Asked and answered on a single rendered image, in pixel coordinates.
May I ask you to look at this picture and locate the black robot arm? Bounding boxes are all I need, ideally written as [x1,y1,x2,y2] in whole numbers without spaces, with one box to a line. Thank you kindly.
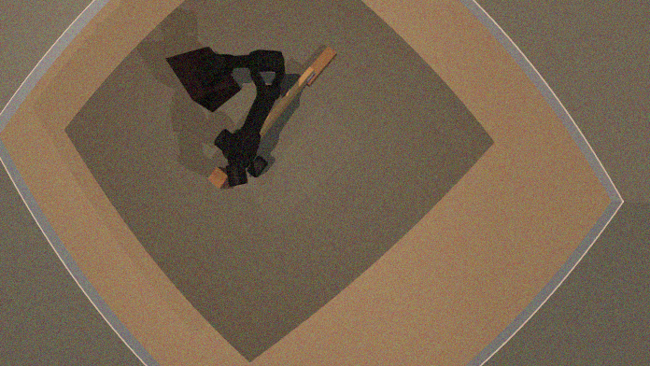
[195,49,285,187]

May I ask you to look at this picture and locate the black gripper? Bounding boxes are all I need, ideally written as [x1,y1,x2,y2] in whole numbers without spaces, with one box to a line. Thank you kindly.
[215,129,268,177]

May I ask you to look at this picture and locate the brown wooden rail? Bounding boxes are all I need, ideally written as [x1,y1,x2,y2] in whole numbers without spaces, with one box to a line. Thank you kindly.
[260,66,315,139]

